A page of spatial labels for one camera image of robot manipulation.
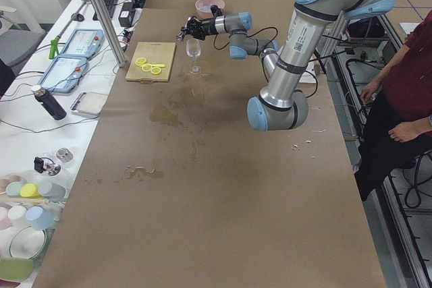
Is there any bamboo cutting board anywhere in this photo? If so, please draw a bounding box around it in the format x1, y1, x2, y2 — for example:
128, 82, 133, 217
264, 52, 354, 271
126, 42, 176, 82

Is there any upper teach pendant tablet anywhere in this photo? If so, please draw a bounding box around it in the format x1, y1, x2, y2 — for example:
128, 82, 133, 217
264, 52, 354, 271
60, 29, 104, 59

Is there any small steel cup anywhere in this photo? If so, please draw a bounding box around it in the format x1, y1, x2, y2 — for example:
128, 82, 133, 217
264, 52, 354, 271
56, 148, 74, 163

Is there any black water bottle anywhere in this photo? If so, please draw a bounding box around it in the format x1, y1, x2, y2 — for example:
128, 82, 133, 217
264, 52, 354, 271
31, 84, 67, 120

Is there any mint green cup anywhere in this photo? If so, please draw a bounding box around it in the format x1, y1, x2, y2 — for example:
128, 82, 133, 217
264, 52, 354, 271
5, 181, 24, 198

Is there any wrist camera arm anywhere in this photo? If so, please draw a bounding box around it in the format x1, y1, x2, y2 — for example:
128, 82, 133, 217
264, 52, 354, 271
210, 5, 224, 18

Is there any lemon slice near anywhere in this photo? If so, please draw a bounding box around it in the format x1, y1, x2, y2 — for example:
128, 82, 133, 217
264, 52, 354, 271
150, 67, 161, 75

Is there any black power adapter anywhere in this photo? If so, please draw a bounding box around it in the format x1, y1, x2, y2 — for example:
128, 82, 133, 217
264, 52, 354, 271
118, 2, 136, 28

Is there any white plate green rim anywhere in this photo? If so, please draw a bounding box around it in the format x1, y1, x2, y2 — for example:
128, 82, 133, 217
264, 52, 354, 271
9, 227, 47, 259

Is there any seated person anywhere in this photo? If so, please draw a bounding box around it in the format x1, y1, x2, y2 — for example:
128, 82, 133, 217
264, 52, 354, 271
354, 15, 431, 201

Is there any pink bowl of ice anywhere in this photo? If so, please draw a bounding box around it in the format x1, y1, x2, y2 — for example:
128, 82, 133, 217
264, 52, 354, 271
195, 0, 225, 19

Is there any grey plastic cup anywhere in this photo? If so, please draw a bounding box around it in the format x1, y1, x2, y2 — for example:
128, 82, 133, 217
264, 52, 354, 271
38, 181, 66, 202

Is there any grey tray with cloth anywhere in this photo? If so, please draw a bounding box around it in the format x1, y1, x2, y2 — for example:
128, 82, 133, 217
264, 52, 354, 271
70, 92, 108, 117

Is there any clear wine glass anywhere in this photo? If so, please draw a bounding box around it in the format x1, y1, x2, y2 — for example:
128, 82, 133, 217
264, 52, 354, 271
186, 38, 202, 74

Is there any teach pendant tablet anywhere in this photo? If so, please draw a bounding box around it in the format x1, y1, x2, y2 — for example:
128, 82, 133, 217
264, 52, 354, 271
38, 56, 88, 95
60, 29, 104, 59

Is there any green plastic bowl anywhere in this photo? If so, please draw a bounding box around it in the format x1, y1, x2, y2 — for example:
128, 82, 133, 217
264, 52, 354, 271
1, 258, 34, 282

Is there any lower teach pendant tablet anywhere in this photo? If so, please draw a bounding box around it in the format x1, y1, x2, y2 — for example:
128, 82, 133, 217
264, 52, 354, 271
38, 56, 88, 95

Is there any light blue plastic cup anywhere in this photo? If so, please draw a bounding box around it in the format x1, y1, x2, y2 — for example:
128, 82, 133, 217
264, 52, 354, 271
25, 206, 54, 230

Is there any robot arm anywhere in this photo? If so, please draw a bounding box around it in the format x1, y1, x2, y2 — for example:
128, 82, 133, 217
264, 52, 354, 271
178, 0, 396, 132

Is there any white plastic cup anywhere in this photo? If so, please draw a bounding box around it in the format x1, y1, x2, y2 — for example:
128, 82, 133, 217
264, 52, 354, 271
8, 205, 30, 229

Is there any lemon slice middle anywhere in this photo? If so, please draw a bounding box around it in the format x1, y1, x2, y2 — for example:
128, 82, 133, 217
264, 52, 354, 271
141, 63, 152, 72

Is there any aluminium frame post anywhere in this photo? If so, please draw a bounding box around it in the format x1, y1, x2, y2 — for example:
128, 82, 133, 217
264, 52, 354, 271
90, 0, 126, 67

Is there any yellow plastic cup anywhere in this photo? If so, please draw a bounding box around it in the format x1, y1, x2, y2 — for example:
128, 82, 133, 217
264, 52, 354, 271
20, 183, 41, 199

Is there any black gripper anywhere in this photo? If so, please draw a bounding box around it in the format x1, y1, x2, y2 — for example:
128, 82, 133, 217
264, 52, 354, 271
180, 16, 216, 39

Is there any person's hand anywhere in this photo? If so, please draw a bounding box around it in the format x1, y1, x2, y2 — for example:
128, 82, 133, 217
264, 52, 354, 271
388, 119, 431, 143

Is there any green handled reach tool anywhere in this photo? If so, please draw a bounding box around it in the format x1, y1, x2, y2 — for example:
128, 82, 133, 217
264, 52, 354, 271
49, 0, 91, 60

